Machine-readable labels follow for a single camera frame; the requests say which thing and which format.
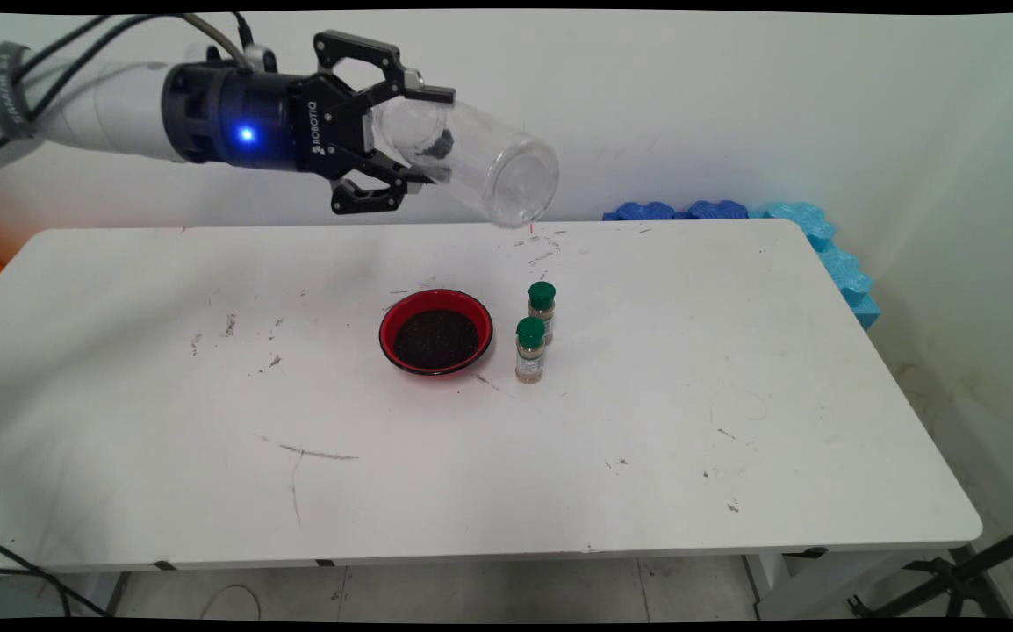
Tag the black seeds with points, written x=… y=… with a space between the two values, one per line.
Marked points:
x=441 y=145
x=436 y=341

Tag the clear plastic jar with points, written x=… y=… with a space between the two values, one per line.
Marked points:
x=489 y=149

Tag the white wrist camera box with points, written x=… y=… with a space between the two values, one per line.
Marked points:
x=261 y=58

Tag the green cap spice bottle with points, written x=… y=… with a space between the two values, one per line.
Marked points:
x=542 y=295
x=530 y=332

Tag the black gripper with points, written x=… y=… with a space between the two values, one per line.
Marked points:
x=269 y=114

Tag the red bowl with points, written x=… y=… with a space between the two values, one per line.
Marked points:
x=436 y=298

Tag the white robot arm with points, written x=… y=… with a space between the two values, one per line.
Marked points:
x=111 y=105

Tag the cyan foam mat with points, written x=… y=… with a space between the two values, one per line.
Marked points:
x=844 y=270
x=866 y=312
x=796 y=221

